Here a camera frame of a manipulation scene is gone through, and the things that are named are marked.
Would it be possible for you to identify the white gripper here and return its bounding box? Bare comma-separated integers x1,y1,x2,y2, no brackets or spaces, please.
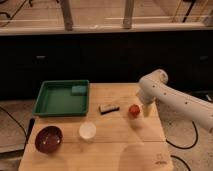
137,89,155,117

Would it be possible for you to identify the red orange apple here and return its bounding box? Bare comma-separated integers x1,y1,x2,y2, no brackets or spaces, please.
129,104,140,118

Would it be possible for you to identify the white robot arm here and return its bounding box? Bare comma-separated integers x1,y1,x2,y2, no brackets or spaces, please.
137,69,213,134

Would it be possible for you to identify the white paper cup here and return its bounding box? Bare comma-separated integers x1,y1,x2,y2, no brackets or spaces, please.
78,122,96,142

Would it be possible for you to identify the black white eraser block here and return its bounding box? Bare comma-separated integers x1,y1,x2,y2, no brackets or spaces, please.
99,104,120,115

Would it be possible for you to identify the green sponge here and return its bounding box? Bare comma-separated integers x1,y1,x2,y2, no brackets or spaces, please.
71,86,87,95

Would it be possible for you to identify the green plastic tray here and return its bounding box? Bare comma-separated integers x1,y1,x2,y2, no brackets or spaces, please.
33,80,90,117

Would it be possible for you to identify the dark red bowl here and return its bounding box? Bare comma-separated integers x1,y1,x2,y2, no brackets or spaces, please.
35,126,63,154

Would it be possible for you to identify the black cable right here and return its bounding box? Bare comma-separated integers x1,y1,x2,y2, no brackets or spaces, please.
165,120,200,171

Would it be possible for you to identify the black cable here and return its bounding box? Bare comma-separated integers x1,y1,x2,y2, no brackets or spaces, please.
0,105,36,148
165,120,200,171

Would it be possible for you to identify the black cable left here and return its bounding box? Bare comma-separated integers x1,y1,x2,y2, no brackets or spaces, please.
0,105,36,148

